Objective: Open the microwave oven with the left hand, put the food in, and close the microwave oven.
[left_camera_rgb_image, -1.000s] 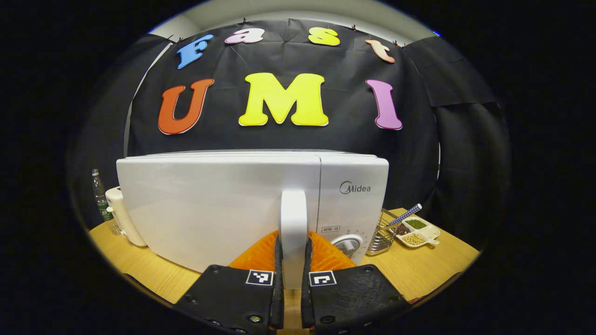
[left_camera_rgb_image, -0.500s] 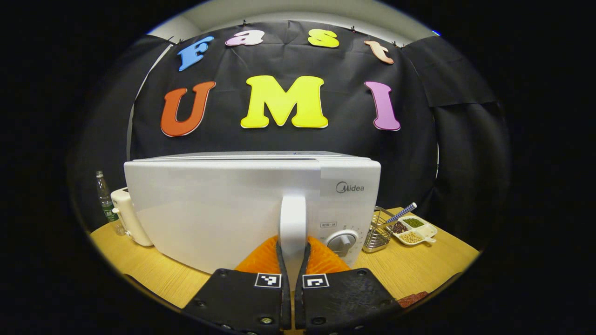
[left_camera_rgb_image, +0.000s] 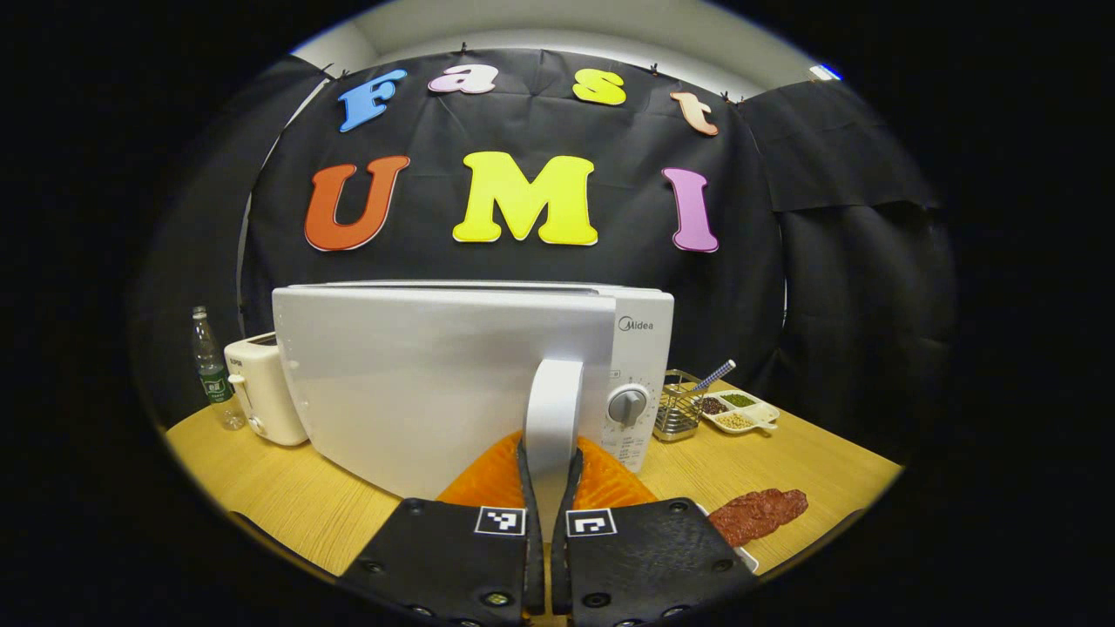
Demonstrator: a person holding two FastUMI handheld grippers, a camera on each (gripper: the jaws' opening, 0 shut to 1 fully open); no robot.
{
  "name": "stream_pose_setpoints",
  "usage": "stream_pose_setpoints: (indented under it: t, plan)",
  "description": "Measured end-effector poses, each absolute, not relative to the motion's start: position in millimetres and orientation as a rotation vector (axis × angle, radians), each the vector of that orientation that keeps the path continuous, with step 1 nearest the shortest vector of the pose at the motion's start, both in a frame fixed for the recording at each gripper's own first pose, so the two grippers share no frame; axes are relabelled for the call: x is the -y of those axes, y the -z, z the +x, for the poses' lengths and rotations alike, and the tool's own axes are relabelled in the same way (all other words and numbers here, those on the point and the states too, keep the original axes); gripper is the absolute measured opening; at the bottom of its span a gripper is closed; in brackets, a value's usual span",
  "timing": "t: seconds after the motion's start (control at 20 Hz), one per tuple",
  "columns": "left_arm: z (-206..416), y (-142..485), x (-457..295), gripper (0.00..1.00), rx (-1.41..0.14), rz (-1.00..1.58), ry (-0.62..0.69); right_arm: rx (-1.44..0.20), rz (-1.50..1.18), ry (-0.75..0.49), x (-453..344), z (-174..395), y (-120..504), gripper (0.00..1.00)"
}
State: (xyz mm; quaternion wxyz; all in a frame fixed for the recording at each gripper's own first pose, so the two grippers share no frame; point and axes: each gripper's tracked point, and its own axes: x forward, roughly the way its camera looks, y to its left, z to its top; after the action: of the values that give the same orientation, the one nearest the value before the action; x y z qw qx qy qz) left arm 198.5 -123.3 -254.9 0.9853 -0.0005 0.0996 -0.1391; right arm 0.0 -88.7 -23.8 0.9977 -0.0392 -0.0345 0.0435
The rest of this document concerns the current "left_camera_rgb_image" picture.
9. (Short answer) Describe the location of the black backdrop cloth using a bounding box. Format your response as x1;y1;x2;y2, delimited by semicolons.
131;48;959;462

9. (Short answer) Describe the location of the white microwave oven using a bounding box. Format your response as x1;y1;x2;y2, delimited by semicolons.
272;280;676;545

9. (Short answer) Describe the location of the white divided dish with beans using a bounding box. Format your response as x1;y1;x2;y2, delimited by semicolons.
697;389;781;435

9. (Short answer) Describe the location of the clear plastic water bottle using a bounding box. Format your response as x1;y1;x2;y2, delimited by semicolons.
191;306;247;431

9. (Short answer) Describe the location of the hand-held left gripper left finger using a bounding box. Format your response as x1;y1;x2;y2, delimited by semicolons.
338;431;545;627

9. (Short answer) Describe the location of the red-brown meat piece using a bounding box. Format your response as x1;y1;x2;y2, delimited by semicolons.
708;489;809;548

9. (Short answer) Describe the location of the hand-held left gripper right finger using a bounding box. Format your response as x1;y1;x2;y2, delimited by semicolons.
551;435;760;627

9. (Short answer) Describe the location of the white toaster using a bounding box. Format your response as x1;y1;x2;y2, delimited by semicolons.
224;332;308;448

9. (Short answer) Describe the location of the small white rectangular tray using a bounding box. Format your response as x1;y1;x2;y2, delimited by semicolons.
693;501;760;576

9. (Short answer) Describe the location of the metal wire basket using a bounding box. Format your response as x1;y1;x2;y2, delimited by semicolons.
652;369;706;442

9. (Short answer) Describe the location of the striped straw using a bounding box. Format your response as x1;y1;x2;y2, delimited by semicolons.
693;360;737;398

